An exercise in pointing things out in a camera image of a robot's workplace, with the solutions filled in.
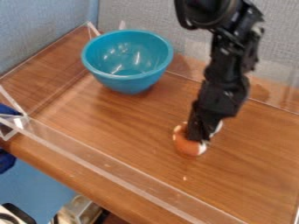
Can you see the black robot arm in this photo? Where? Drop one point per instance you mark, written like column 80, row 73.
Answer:
column 232, row 21

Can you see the blue bowl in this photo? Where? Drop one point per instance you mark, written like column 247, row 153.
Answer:
column 127, row 59

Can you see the clear acrylic barrier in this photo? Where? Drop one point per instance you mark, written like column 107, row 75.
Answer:
column 105, row 144

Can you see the clear plastic container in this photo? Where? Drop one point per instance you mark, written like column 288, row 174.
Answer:
column 79, row 211

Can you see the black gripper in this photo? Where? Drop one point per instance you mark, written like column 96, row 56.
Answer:
column 223, row 93

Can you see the black and white object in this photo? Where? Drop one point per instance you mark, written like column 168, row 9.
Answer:
column 12, row 215

